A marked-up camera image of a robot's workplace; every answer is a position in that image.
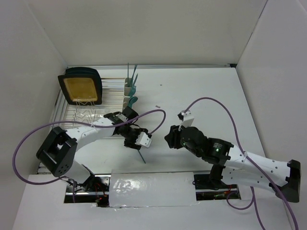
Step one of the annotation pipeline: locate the cream utensil holder far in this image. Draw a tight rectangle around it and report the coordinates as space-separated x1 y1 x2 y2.
124 78 132 96

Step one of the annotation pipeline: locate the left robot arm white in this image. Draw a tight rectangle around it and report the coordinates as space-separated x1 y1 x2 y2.
36 107 152 191

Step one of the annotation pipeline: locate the metal wire dish rack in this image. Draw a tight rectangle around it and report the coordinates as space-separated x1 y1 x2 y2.
51 77 130 124

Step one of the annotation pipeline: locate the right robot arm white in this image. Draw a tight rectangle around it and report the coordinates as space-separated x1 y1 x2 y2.
165 126 301 203

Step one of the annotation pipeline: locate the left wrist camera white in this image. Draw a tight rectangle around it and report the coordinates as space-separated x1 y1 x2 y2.
135 132 152 148

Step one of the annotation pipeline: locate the cream utensil holder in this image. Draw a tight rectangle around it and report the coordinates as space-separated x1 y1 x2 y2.
124 78 132 96
123 96 131 109

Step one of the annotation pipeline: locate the teal plastic spoon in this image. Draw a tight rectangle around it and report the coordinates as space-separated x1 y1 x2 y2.
128 96 138 108

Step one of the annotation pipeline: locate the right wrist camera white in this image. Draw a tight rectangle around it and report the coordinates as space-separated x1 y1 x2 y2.
177 110 194 130

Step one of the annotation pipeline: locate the cream utensil holder near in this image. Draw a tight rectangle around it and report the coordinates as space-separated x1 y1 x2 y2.
123 96 131 109

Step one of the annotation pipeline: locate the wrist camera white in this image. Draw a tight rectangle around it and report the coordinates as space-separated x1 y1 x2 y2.
177 110 194 130
135 132 152 148

